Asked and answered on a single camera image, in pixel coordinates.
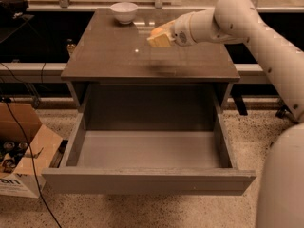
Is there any black cable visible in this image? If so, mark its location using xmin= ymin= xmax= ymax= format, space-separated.
xmin=0 ymin=62 xmax=64 ymax=228

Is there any orange fruit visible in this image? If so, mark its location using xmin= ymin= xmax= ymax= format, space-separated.
xmin=151 ymin=28 xmax=162 ymax=36

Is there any black office chair base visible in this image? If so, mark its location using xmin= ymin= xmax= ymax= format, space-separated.
xmin=275 ymin=102 xmax=297 ymax=124

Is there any small bottle behind cabinet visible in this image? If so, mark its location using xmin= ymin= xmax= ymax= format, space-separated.
xmin=66 ymin=39 xmax=76 ymax=55

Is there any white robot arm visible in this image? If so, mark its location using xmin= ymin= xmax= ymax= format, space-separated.
xmin=148 ymin=0 xmax=304 ymax=228

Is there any brown cardboard box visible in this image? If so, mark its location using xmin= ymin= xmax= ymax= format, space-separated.
xmin=0 ymin=103 xmax=63 ymax=198

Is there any grey cabinet with counter top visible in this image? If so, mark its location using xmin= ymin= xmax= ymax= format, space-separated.
xmin=60 ymin=7 xmax=241 ymax=131

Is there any open grey top drawer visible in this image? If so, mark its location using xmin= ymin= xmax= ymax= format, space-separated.
xmin=43 ymin=85 xmax=256 ymax=195

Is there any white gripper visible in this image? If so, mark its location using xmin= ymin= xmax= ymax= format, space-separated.
xmin=147 ymin=12 xmax=196 ymax=48

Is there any white ceramic bowl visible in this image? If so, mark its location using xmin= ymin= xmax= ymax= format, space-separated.
xmin=110 ymin=2 xmax=138 ymax=24

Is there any black device on shelf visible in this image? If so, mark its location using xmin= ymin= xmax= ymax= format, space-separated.
xmin=0 ymin=0 xmax=29 ymax=21

